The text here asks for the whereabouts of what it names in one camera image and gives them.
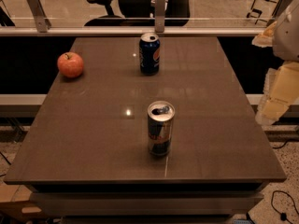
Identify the black office chair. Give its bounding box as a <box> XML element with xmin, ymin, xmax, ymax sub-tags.
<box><xmin>85</xmin><ymin>0</ymin><xmax>190</xmax><ymax>26</ymax></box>

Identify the black floor cable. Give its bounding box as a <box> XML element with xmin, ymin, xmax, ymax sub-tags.
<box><xmin>270</xmin><ymin>138</ymin><xmax>299</xmax><ymax>224</ymax></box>

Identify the brown table with drawers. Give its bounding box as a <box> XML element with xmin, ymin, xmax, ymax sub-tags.
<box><xmin>5</xmin><ymin>37</ymin><xmax>285</xmax><ymax>217</ymax></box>

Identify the middle metal bracket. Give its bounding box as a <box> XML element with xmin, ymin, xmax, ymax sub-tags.
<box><xmin>155</xmin><ymin>0</ymin><xmax>165</xmax><ymax>33</ymax></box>

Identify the right metal bracket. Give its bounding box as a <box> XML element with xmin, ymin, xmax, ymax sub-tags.
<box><xmin>267</xmin><ymin>0</ymin><xmax>292</xmax><ymax>25</ymax></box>

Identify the red apple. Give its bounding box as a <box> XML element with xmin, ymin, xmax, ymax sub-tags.
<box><xmin>57</xmin><ymin>52</ymin><xmax>84</xmax><ymax>78</ymax></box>

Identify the left metal bracket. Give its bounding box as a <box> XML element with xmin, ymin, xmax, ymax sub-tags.
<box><xmin>26</xmin><ymin>0</ymin><xmax>51</xmax><ymax>33</ymax></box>

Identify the blue pepsi can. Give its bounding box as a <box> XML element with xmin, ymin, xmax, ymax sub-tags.
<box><xmin>139</xmin><ymin>33</ymin><xmax>160</xmax><ymax>76</ymax></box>

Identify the silver red bull can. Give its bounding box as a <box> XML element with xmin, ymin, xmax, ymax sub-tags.
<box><xmin>148</xmin><ymin>101</ymin><xmax>175</xmax><ymax>156</ymax></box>

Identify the yellow black cart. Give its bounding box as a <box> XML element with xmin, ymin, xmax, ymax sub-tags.
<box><xmin>247</xmin><ymin>0</ymin><xmax>279</xmax><ymax>24</ymax></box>

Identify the metal bracket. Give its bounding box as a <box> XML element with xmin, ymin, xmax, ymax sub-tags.
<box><xmin>155</xmin><ymin>0</ymin><xmax>165</xmax><ymax>33</ymax></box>
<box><xmin>267</xmin><ymin>0</ymin><xmax>292</xmax><ymax>25</ymax></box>
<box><xmin>26</xmin><ymin>0</ymin><xmax>51</xmax><ymax>33</ymax></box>

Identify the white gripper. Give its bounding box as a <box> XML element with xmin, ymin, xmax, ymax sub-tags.
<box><xmin>251</xmin><ymin>0</ymin><xmax>299</xmax><ymax>125</ymax></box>

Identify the white horizontal rail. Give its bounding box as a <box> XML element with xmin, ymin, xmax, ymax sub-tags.
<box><xmin>0</xmin><ymin>26</ymin><xmax>263</xmax><ymax>36</ymax></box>

